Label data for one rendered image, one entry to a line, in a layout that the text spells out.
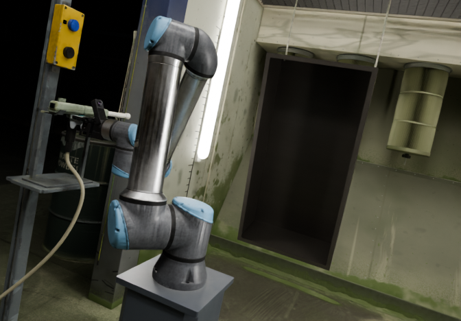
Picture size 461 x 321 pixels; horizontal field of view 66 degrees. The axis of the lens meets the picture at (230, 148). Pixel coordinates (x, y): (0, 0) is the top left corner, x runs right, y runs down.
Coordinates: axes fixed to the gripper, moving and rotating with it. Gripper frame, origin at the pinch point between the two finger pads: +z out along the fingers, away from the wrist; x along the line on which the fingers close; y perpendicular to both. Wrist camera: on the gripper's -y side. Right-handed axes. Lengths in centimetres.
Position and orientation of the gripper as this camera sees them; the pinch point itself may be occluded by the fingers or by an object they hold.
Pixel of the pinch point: (73, 115)
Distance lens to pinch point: 170.4
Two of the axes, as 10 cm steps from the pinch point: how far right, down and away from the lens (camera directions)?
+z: -9.1, -2.1, 3.6
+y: -2.0, 9.8, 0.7
